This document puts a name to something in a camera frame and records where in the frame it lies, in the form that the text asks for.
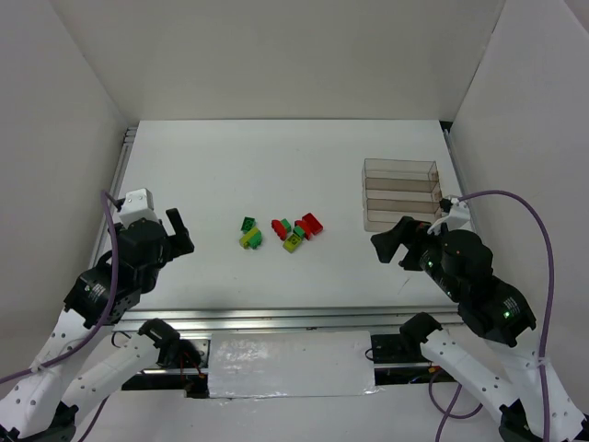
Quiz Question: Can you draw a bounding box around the yellow lego brick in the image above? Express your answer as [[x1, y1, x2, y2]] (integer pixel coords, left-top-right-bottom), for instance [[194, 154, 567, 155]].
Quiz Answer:
[[239, 227, 258, 249]]

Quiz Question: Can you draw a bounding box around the dark green lego brick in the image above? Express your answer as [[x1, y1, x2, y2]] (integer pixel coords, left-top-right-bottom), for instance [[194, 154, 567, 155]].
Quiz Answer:
[[240, 216, 256, 233]]

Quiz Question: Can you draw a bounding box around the green rounded lego brick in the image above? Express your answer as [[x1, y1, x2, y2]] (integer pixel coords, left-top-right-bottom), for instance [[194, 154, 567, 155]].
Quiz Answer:
[[248, 230, 262, 250]]

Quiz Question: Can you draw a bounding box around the red rectangular lego brick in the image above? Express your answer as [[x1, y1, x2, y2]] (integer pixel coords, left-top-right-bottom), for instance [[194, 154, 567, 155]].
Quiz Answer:
[[294, 213, 323, 239]]

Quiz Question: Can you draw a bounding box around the yellow-green sloped lego brick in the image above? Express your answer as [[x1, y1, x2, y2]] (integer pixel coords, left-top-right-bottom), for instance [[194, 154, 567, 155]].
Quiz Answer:
[[283, 234, 303, 253]]

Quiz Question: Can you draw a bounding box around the red rounded lego brick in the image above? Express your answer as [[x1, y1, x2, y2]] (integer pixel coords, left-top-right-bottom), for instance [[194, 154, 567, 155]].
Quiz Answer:
[[271, 219, 289, 241]]

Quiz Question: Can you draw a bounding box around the small green lego brick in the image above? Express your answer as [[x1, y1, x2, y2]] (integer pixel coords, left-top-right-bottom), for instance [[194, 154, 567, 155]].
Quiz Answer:
[[281, 218, 292, 233]]

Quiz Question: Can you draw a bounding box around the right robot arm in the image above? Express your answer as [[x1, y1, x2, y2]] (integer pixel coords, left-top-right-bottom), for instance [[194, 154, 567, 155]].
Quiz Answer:
[[371, 216, 588, 441]]

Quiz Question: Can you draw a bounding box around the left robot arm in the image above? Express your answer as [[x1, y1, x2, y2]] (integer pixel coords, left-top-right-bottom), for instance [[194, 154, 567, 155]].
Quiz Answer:
[[1, 209, 200, 441]]

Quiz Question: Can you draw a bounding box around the clear compartment container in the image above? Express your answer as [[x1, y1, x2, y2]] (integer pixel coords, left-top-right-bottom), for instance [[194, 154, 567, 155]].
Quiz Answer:
[[362, 158, 442, 233]]

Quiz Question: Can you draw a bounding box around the silver foil panel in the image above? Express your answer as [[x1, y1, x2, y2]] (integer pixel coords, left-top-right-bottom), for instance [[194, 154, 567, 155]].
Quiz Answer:
[[208, 331, 377, 399]]

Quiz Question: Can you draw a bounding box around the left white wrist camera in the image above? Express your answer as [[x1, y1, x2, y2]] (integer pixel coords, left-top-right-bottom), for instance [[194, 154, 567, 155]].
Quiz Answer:
[[119, 188, 158, 228]]

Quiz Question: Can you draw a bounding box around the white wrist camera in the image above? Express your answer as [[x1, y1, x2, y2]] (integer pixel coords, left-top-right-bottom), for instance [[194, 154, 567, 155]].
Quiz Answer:
[[119, 188, 158, 228], [427, 197, 471, 236]]

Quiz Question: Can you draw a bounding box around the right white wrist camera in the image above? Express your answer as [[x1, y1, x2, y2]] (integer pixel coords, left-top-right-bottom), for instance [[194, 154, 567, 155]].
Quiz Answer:
[[427, 197, 471, 236]]

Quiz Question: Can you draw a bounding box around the aluminium front rail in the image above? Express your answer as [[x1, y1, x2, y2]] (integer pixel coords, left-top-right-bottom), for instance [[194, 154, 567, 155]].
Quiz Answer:
[[116, 306, 462, 333]]

